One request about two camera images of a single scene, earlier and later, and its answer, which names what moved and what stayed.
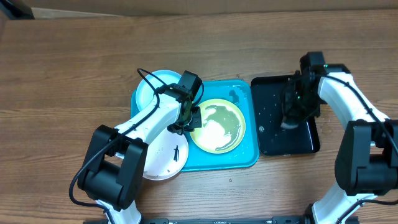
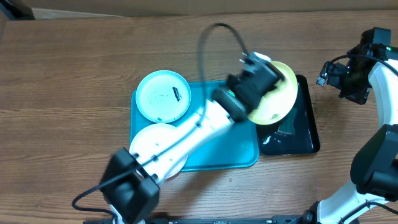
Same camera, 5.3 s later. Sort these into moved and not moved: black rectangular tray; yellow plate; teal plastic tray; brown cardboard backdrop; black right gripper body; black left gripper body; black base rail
Moved: yellow plate; black left gripper body; black right gripper body
Not moved: teal plastic tray; black base rail; brown cardboard backdrop; black rectangular tray
